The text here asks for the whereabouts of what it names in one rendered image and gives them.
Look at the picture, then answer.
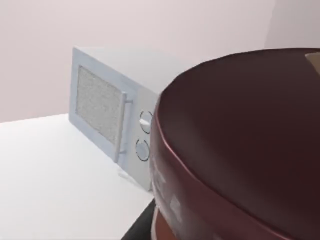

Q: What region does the pale microwave oven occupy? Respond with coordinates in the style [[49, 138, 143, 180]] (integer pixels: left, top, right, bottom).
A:
[[68, 45, 186, 193]]

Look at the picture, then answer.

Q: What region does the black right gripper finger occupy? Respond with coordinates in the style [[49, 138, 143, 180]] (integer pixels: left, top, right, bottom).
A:
[[120, 199, 156, 240]]

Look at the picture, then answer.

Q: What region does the tan cardboard box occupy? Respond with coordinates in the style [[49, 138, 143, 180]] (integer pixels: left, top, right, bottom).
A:
[[304, 51, 320, 68]]

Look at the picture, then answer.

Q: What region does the microwave door handle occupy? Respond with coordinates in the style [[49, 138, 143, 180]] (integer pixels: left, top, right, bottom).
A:
[[117, 91, 134, 156]]

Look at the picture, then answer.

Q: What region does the dark red can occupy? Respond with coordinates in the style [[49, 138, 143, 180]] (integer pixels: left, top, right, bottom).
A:
[[149, 47, 320, 240]]

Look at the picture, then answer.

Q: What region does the plain round microwave knob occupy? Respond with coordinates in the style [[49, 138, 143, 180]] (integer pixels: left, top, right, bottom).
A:
[[135, 137, 151, 162]]

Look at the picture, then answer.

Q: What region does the white pointer microwave knob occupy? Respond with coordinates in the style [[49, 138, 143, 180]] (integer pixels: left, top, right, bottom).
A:
[[138, 109, 153, 134]]

